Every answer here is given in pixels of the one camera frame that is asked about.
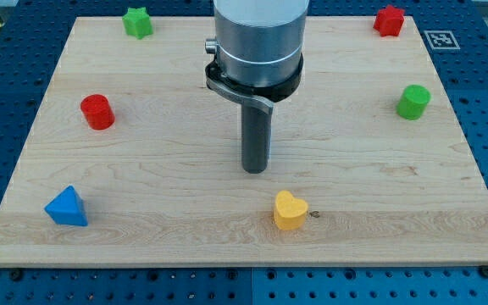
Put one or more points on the red star block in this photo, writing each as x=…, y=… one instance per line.
x=389, y=20

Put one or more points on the green cylinder block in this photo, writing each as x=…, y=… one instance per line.
x=413, y=102

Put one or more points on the green star block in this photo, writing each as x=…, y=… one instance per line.
x=137, y=22

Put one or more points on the white fiducial marker tag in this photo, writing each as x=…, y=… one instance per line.
x=441, y=40

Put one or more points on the yellow heart block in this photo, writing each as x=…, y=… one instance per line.
x=289, y=211

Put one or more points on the blue triangle block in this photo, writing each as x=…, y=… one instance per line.
x=67, y=208

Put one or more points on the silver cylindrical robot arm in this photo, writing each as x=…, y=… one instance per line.
x=257, y=48

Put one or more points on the red cylinder block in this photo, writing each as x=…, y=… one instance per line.
x=97, y=111

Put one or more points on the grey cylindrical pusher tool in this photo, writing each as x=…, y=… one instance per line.
x=256, y=116

